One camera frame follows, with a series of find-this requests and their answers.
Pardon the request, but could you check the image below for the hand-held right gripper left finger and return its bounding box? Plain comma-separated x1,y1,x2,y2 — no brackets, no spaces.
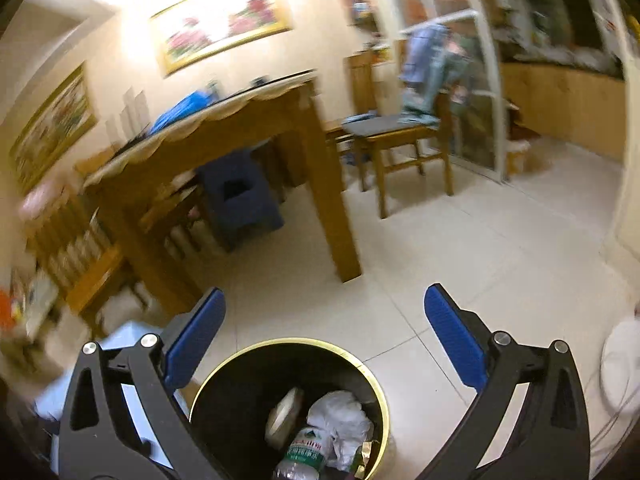
59,287,227,480

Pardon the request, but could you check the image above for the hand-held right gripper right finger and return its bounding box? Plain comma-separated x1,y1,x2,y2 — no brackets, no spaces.
417,283,592,480

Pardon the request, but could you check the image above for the black bin with gold rim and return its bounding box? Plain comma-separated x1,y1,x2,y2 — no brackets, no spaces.
189,338,391,480

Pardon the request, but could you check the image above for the white paper cup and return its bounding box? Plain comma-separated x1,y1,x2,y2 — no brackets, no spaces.
264,387,305,448

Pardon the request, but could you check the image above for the white tissue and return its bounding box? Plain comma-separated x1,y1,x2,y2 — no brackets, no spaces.
306,390,375,472

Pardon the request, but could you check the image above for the green gold snack wrapper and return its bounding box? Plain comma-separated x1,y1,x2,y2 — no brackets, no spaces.
350,439,382,478

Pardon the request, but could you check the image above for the blue plastic stool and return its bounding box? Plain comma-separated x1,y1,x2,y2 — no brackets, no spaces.
197,147,285,251

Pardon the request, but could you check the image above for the clear plastic bottle green label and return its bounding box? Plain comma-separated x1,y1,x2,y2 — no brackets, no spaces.
272,426,331,480

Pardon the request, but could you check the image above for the white round object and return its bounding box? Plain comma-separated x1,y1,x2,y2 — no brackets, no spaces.
600,320,640,403

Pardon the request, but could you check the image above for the wooden chair with clothes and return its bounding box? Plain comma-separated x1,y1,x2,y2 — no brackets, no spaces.
342,80,456,220

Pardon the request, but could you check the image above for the wooden dining table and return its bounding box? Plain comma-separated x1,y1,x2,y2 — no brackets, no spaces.
82,70,362,311

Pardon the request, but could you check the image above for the pink cloth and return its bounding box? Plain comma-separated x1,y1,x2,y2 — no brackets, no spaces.
20,180,71,216

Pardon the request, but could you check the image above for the cream lace tablecloth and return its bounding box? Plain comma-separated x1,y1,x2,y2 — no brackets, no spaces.
82,71,318,186

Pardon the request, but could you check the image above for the dark grey seat cushion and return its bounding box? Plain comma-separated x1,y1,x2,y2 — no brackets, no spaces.
345,115,441,137

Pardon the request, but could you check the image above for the blue bag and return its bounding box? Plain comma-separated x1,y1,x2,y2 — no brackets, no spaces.
150,90,216,133

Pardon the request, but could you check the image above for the white framed glass door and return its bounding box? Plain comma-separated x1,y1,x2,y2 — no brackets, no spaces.
360,0,506,183

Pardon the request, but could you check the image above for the gold framed painting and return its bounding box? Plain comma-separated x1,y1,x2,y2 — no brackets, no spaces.
9,62,98,196

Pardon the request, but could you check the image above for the wooden cabinet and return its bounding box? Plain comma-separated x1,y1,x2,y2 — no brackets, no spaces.
500,60,628,163

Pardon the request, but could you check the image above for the pile of clothes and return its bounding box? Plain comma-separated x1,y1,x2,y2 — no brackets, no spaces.
399,22,476,126

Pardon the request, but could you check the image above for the framed flower painting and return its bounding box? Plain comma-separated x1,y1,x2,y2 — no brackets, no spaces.
149,0,293,78

